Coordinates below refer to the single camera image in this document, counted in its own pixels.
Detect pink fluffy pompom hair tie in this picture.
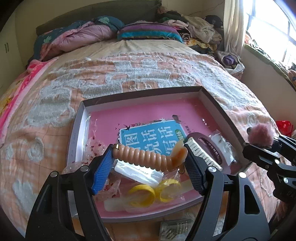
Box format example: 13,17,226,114
247,122,276,147

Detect yellow hoop earrings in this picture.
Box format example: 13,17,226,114
121,178,185,213

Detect peach spiral hair tie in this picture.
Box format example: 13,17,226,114
112,141,188,173

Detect red ball earrings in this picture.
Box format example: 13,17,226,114
113,159,164,186

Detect rhinestone jewelry in grey packet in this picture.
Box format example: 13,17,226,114
159,219,194,240

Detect red plastic bag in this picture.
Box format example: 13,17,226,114
276,120,293,136

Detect small clear plastic bag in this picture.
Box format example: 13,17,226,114
209,130,237,166

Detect dotted chiffon bow hair clip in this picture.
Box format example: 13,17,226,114
62,120,121,202

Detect peach and white quilt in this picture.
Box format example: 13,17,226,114
1,51,275,234

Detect dark brown hair clip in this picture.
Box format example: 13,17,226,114
185,132,226,165

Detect cream white hair clip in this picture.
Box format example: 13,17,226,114
186,137,223,171

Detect shallow grey cardboard box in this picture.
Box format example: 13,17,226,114
66,86,254,224

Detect pink cartoon blanket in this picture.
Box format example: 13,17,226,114
1,57,58,147

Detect window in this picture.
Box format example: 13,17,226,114
243,1,295,67

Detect cream curtain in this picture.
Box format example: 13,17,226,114
223,0,246,60

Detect pile of clothes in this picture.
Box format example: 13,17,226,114
157,6,223,52

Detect cream wardrobe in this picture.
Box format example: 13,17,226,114
0,12,25,95

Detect beige bed sheet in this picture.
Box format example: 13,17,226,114
58,39,199,62

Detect pink and teal floral duvet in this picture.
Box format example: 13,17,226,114
32,16,125,61

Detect purple and teal pillow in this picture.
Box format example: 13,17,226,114
117,22,183,43

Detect dark green headboard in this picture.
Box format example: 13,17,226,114
36,1,162,36

